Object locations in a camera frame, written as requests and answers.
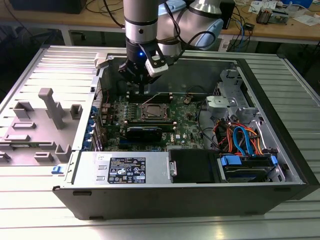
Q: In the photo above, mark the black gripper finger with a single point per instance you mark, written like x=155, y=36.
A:
x=150, y=80
x=127, y=72

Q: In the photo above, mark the thin metal locking lever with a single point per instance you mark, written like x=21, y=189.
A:
x=160, y=119
x=151, y=99

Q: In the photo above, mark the silver CPU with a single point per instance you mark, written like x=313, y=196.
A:
x=154, y=111

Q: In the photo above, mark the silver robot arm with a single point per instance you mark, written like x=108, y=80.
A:
x=140, y=15

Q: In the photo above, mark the blue slot retainer clip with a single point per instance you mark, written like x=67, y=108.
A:
x=93, y=111
x=91, y=124
x=88, y=136
x=86, y=146

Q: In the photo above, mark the round coin cell battery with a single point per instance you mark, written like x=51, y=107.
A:
x=186, y=100

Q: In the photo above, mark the installed RAM stick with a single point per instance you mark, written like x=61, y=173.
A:
x=150, y=123

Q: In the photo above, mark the black graphics card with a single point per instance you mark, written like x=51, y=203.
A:
x=143, y=133

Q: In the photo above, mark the green motherboard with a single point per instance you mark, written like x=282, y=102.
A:
x=186, y=125

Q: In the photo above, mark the wooden desk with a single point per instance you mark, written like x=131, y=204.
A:
x=75, y=18

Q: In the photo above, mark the black drive bay box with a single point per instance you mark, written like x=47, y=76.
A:
x=192, y=166

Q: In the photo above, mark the large black box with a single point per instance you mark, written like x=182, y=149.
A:
x=50, y=6

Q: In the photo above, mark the black upright tower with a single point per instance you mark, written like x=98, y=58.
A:
x=230, y=15

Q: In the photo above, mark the silver power supply unit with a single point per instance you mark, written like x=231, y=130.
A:
x=87, y=170

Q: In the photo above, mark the grey parts rack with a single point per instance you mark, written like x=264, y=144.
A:
x=37, y=135

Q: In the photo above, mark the small black box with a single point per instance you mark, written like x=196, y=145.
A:
x=249, y=26

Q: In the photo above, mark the hard disk in blue carrier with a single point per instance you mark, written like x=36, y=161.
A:
x=231, y=160

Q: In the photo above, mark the small blue plastic clip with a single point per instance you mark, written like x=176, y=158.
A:
x=57, y=170

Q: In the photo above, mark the black PC case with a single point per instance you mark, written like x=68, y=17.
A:
x=150, y=202

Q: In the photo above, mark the small copper transformer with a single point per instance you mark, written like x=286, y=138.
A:
x=263, y=16

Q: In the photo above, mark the white printed papers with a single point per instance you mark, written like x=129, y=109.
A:
x=262, y=5

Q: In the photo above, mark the grey circuit device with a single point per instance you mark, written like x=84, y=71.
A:
x=280, y=16

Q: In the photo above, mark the white paper sheet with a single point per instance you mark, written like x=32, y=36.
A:
x=306, y=20

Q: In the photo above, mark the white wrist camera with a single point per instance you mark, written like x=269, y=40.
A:
x=157, y=68

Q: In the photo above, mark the grey metal drive bracket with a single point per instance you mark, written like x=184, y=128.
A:
x=220, y=107

